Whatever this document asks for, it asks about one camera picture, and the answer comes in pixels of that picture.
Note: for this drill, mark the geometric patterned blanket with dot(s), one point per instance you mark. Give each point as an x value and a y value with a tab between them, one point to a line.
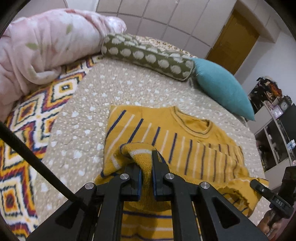
23	143

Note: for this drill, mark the white shelving unit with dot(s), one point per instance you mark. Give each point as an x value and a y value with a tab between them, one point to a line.
275	139

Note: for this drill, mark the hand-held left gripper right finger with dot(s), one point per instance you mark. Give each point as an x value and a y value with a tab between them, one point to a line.
154	188

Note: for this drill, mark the yellow striped knit sweater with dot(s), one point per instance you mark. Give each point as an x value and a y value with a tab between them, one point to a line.
185	143

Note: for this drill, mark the small round clock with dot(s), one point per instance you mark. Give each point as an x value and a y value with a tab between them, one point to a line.
285	105

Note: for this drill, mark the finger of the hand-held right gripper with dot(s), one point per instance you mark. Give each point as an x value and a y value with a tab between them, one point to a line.
272	197

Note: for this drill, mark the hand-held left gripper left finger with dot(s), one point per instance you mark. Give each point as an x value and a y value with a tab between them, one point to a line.
139	185

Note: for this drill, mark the beige dotted bedspread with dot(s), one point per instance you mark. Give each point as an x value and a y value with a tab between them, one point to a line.
92	97

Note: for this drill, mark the person's right hand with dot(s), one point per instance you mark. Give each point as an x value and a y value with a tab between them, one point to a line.
268	222

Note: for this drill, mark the brown wooden door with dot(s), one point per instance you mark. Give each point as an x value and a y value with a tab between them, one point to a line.
233	44

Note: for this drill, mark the teal cushion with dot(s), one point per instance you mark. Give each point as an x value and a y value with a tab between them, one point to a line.
222	88

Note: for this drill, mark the pink floral comforter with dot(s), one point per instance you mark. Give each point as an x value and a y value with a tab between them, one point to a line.
41	46

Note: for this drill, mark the olive dotted bolster pillow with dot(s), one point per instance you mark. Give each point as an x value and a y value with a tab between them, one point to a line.
148	55

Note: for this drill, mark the dark clutter on shelf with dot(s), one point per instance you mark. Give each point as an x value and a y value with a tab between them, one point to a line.
268	87

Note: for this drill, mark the white wardrobe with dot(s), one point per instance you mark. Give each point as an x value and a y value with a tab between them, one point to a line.
161	18

